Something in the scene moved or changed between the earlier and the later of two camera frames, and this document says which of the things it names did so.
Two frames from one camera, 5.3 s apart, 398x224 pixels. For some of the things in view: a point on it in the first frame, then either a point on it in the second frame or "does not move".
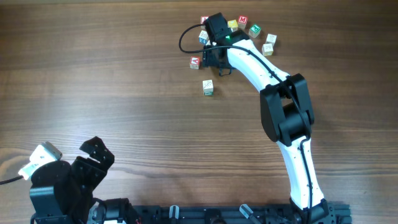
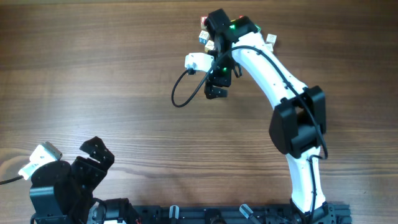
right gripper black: [208, 60] to [225, 80]
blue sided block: [203, 37] does not move
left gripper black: [96, 173] does not move
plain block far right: [271, 39] does not move
